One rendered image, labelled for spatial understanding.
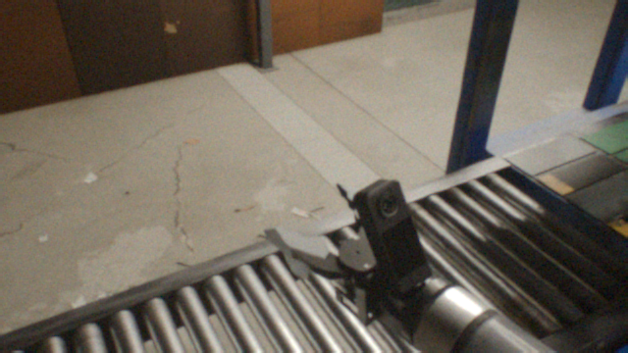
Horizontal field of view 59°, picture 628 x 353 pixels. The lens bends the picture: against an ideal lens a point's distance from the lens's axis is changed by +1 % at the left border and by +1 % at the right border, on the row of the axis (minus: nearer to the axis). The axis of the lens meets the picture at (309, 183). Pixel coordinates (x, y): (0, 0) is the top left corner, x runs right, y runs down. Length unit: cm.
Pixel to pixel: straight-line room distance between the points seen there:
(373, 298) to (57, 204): 242
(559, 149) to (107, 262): 178
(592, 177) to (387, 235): 113
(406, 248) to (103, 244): 213
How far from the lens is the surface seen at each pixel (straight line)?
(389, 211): 54
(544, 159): 165
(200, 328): 111
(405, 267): 56
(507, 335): 53
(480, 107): 167
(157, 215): 269
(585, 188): 159
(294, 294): 115
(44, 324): 121
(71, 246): 264
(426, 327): 54
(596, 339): 120
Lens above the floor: 165
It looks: 36 degrees down
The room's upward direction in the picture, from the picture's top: straight up
